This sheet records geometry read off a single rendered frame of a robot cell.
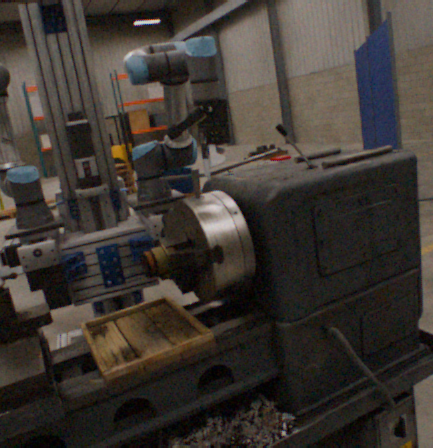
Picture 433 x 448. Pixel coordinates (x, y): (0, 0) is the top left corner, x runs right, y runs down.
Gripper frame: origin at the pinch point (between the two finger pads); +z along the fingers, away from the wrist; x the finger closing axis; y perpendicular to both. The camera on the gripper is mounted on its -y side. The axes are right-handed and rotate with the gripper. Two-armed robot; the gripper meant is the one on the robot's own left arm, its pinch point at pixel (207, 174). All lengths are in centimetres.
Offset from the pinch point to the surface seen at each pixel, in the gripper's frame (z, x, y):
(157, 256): 19.4, -7.9, -16.0
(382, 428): 88, -11, 48
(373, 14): -119, 1202, 457
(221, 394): 58, -21, -3
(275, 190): 4.0, -8.5, 17.4
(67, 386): 44, -30, -41
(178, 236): 17.5, 0.7, -10.6
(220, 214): 9.9, -5.9, 2.5
